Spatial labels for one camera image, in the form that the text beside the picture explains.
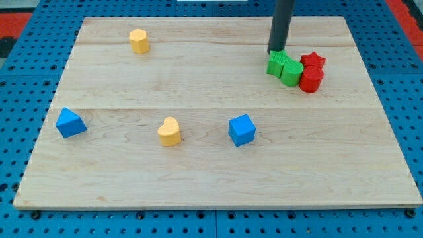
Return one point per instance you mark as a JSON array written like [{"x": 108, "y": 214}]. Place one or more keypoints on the blue cube block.
[{"x": 241, "y": 130}]

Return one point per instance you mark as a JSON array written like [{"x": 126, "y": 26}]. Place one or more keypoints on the yellow heart block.
[{"x": 169, "y": 132}]

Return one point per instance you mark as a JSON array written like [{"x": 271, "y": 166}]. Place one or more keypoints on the light wooden board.
[{"x": 330, "y": 149}]

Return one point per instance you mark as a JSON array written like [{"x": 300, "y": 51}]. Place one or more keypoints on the green star block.
[{"x": 276, "y": 62}]

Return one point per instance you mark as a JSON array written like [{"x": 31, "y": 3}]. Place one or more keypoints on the green cylinder block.
[{"x": 291, "y": 73}]

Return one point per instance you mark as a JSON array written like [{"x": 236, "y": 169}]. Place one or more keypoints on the red cylinder block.
[{"x": 311, "y": 79}]

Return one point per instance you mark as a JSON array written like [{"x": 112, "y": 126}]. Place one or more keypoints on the yellow hexagon block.
[{"x": 139, "y": 41}]

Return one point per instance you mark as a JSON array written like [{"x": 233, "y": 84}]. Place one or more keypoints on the red star block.
[{"x": 313, "y": 60}]

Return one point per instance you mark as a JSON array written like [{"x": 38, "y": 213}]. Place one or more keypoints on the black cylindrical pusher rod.
[{"x": 283, "y": 12}]

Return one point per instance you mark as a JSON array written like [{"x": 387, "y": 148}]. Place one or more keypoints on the blue triangle block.
[{"x": 70, "y": 123}]

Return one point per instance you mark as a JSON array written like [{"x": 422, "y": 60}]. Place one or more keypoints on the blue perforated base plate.
[{"x": 31, "y": 74}]

